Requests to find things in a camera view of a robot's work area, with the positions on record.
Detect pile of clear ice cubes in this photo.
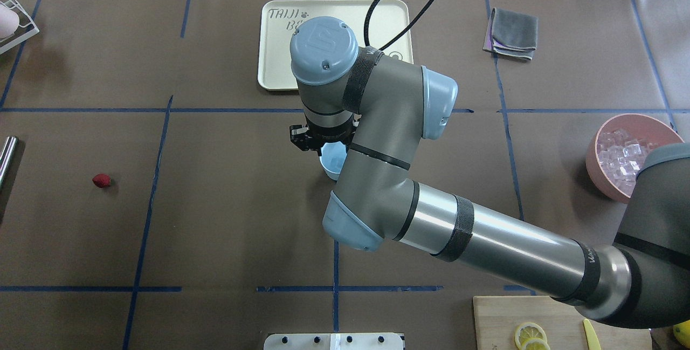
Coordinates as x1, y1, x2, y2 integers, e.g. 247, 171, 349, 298
596, 128, 659, 196

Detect yellow plastic knife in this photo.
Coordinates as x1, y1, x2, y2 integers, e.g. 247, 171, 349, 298
582, 319, 602, 350

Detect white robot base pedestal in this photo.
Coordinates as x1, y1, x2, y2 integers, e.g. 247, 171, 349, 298
262, 332, 406, 349

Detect lemon slices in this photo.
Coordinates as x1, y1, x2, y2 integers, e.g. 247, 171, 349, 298
514, 321, 550, 349

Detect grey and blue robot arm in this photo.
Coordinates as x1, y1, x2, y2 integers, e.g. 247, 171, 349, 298
290, 16, 689, 328

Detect whole yellow lemon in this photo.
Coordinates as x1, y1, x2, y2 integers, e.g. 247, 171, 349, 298
672, 320, 690, 348

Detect red strawberry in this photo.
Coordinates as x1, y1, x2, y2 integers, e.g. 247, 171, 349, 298
92, 174, 113, 189

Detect grey folded cloth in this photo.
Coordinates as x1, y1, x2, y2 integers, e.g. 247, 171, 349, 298
482, 8, 539, 61

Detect wooden cutting board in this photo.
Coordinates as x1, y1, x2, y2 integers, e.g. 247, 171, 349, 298
473, 296, 652, 349

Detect steel muddler with black tip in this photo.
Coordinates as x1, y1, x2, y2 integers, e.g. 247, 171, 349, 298
0, 136, 19, 189

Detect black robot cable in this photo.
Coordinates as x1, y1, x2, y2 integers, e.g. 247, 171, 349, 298
364, 0, 445, 52

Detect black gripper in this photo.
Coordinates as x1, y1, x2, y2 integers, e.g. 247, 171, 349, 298
290, 123, 359, 154

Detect light blue cup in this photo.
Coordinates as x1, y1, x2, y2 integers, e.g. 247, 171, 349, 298
319, 142, 347, 181

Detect pink bowl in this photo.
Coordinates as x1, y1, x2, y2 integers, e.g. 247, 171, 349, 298
585, 113, 684, 203

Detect white wire cup rack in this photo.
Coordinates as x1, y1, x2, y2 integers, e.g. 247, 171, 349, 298
1, 0, 40, 55

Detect cream bear tray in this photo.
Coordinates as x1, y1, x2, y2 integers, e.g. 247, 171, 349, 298
257, 0, 411, 91

